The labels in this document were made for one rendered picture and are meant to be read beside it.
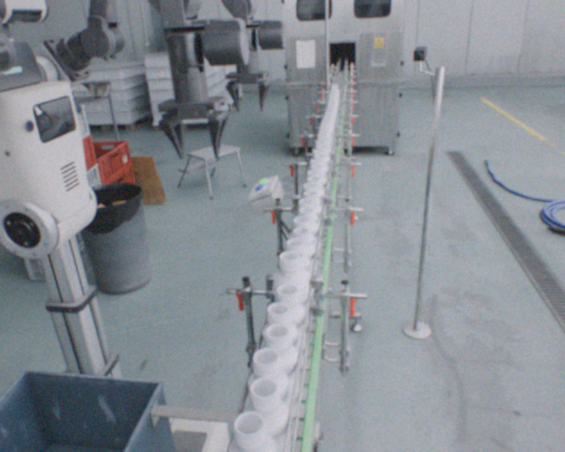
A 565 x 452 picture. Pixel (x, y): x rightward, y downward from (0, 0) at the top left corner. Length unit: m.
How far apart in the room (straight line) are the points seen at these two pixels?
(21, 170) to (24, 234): 0.17
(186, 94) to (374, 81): 4.85
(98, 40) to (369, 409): 1.78
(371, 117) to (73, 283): 4.69
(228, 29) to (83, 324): 0.92
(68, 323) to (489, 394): 1.81
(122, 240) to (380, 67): 3.65
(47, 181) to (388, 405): 1.69
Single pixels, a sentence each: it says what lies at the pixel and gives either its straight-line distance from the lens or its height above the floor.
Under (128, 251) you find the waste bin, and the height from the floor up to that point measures 0.31.
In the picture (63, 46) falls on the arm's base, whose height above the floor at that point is 1.57.
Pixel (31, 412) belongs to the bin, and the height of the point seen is 0.85.
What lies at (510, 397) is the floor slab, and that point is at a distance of 2.41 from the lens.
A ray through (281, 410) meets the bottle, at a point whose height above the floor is 1.13.
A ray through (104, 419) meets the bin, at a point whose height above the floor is 0.83.
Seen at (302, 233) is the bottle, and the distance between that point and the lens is 1.04.
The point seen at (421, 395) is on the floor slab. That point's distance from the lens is 2.31.
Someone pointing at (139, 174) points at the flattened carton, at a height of 0.32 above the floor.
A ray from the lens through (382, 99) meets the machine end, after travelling 5.58.
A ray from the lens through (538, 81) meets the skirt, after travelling 11.79.
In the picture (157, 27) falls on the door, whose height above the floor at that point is 1.55.
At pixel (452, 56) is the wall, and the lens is 11.25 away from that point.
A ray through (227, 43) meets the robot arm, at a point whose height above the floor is 1.57.
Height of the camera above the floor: 1.61
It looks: 24 degrees down
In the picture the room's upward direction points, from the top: 3 degrees counter-clockwise
